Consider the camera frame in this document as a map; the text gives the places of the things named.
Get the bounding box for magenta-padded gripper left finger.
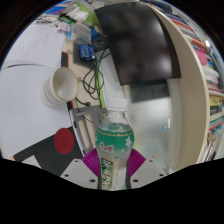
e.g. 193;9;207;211
60;147;102;190

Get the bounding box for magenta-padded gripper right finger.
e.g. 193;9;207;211
127;147;167;190

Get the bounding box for green-labelled plastic drink bottle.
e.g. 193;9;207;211
95;97;135;192

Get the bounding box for flat round red coaster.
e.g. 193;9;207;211
53;127;75;155

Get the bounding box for black desk mat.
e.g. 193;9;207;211
13;126;86;177

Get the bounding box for grey metal laptop stand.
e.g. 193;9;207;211
68;104;109;158

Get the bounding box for large white paper sheet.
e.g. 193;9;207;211
0;61;73;158

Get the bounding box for wooden shelf with books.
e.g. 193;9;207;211
149;0;224;171

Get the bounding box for small blue box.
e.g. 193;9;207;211
78;44;97;62

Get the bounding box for black computer monitor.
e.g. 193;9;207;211
94;1;182;87

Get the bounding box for white paper with writing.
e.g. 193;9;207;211
3;23;66;69

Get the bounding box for clear plastic box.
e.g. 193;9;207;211
71;21;93;44

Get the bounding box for black monitor cables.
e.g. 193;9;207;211
74;49;111;108

